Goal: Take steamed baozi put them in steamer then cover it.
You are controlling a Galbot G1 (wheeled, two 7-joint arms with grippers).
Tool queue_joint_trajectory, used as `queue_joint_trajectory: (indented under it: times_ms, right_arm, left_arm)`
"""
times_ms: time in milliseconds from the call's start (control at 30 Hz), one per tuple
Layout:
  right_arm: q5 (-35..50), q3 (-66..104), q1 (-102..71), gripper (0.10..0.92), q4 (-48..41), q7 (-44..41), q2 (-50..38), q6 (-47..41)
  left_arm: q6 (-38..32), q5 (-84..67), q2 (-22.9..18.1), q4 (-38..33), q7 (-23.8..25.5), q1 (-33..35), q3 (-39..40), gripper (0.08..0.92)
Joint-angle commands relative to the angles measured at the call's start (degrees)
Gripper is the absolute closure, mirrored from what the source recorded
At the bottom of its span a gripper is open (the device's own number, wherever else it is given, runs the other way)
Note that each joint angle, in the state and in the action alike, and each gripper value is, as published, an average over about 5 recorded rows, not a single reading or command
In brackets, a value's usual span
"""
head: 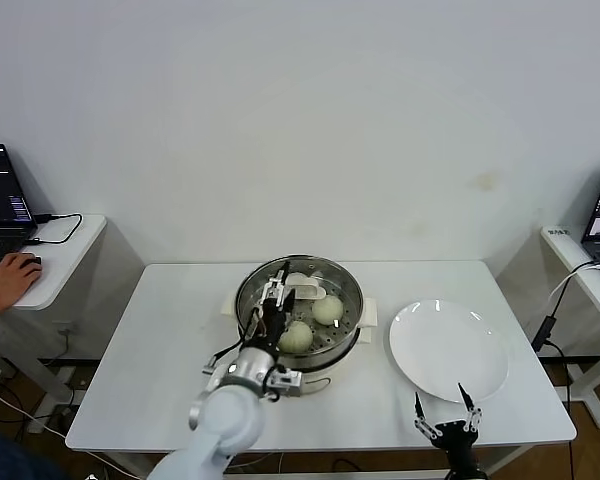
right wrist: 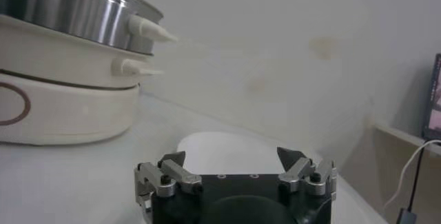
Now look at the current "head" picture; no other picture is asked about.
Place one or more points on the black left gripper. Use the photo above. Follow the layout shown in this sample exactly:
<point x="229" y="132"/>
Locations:
<point x="270" y="327"/>

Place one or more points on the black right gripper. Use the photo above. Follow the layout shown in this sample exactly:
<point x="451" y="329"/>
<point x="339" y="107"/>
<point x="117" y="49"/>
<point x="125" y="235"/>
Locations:
<point x="455" y="442"/>

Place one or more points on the white steamed baozi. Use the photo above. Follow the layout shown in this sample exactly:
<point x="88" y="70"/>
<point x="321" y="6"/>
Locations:
<point x="327" y="309"/>
<point x="297" y="339"/>

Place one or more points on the black computer mouse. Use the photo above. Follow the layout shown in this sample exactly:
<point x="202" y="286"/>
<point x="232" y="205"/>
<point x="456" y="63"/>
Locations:
<point x="34" y="260"/>

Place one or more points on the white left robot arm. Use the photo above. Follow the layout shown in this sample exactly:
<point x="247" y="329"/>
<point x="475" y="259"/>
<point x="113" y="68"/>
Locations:
<point x="230" y="415"/>

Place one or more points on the perforated steel steamer basket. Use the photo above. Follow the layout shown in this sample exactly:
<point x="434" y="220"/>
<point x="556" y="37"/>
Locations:
<point x="351" y="334"/>

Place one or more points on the stainless steel steamer pot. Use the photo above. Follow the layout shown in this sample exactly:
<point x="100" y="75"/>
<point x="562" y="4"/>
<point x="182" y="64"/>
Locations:
<point x="330" y="370"/>

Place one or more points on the bare person hand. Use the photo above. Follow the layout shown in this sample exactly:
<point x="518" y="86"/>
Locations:
<point x="11" y="276"/>

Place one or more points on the round white plate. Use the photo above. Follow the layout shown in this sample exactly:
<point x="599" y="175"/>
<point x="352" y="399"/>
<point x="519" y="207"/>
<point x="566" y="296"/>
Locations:
<point x="445" y="350"/>

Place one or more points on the white side table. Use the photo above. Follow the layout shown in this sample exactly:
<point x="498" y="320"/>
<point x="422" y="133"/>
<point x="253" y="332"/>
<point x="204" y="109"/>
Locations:
<point x="65" y="260"/>
<point x="565" y="255"/>

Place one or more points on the white power strip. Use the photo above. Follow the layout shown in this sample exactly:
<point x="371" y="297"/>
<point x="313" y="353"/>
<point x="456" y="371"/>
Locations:
<point x="42" y="428"/>

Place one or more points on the person leg blue jeans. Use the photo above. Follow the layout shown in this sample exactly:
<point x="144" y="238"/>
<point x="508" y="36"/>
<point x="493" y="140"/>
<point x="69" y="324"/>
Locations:
<point x="10" y="460"/>

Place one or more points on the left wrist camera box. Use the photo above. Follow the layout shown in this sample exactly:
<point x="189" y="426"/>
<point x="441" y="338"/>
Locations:
<point x="286" y="382"/>

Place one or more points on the white wall outlet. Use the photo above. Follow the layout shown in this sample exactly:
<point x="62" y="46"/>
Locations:
<point x="65" y="329"/>

